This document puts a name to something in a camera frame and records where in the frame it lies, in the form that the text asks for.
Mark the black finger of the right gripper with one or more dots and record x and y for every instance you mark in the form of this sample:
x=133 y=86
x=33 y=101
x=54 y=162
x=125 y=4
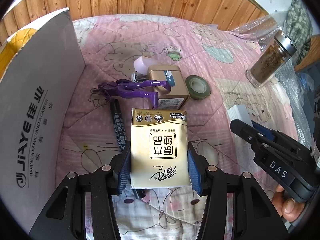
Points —
x=262 y=128
x=250 y=135

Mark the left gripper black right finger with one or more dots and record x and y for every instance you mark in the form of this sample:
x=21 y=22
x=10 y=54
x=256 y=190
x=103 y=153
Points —
x=254 y=215

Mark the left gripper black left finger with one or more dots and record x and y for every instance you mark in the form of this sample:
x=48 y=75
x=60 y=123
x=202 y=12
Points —
x=63 y=216

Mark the white power adapter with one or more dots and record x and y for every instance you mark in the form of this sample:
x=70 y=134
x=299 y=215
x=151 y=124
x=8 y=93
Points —
x=239 y=112

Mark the green tape roll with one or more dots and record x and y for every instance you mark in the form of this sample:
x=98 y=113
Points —
x=198 y=87

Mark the gold tea tin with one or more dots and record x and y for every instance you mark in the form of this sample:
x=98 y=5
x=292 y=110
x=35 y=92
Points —
x=170 y=84

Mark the beige tissue pack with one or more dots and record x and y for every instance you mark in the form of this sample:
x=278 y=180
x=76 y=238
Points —
x=159 y=146

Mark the black marker pen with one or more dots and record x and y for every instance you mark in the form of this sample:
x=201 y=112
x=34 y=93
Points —
x=117 y=127

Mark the pink mini stapler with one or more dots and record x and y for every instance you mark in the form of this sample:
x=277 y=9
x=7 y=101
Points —
x=141 y=66

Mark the person right hand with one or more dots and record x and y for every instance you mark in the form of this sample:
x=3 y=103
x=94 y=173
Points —
x=288 y=208

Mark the glass tea bottle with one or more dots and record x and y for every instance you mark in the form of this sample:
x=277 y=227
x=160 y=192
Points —
x=278 y=51

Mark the pink cartoon quilt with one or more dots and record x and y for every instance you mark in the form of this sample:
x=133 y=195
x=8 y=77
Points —
x=206 y=68

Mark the white cardboard box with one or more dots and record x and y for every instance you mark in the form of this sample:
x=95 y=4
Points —
x=36 y=89

